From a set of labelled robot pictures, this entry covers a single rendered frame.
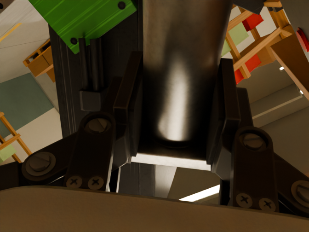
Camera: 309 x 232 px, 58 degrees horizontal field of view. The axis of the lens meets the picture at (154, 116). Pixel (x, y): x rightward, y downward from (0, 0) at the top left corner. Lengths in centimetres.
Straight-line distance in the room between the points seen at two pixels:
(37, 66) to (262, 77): 670
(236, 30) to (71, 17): 361
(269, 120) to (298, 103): 82
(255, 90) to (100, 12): 952
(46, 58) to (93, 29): 646
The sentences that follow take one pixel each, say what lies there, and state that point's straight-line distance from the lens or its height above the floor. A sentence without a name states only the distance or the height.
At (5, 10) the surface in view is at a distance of 60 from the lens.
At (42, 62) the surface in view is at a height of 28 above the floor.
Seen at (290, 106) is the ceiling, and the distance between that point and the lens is 793.
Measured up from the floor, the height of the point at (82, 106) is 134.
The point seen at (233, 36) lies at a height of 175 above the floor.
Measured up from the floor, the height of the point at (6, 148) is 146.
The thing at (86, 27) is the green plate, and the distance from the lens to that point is 41.
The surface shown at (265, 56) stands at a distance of 439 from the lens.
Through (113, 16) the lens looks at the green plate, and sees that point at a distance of 39.
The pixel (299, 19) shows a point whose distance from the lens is 36.
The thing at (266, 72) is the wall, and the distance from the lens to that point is 973.
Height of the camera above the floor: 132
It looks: 12 degrees up
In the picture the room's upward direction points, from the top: 148 degrees clockwise
